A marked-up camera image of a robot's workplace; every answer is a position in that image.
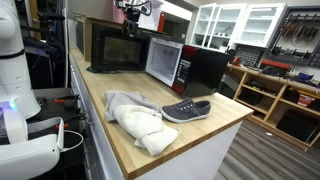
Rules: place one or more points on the grey drawer cabinet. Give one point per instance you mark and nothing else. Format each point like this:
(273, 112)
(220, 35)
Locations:
(100, 150)

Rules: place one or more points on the black parts organizer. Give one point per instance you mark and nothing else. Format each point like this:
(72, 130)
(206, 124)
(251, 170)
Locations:
(248, 56)

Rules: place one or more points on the green printed cloth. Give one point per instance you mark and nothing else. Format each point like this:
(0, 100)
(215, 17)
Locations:
(100, 70)

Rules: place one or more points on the dark storage shelf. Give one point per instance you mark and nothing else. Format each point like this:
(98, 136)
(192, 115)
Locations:
(46, 50)

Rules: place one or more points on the blue tool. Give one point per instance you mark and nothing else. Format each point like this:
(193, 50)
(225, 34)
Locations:
(304, 77)

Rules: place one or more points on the red black toolbox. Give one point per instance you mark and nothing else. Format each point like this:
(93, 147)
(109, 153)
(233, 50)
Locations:
(275, 65)

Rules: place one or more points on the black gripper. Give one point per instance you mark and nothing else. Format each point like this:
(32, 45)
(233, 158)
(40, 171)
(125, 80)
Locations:
(130, 21)

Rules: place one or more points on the red bucket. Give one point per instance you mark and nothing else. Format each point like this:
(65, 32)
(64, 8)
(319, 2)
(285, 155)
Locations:
(306, 100)

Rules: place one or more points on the white terry towel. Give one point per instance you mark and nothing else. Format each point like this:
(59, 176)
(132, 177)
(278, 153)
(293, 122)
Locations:
(143, 126)

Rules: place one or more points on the black wall tool rack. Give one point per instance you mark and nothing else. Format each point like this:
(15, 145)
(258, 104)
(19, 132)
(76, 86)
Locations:
(300, 33)

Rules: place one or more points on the white glass door cabinets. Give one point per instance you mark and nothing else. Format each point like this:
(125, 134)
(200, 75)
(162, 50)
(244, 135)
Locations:
(260, 26)

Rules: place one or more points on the wooden storage shelf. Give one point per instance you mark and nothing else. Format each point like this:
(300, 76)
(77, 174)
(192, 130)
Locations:
(276, 100)

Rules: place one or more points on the grey waffle towel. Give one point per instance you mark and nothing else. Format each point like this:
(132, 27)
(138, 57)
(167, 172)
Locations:
(123, 100)

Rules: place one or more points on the red cylinder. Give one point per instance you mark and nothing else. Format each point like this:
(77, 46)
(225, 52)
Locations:
(161, 23)

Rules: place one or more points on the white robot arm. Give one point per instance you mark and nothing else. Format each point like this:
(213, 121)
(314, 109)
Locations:
(16, 66)

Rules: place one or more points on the black robot stand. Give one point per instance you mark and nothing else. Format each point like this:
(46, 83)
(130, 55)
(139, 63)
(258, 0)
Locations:
(50, 110)

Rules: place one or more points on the dark grey sneaker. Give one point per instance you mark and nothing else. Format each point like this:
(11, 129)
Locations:
(186, 111)

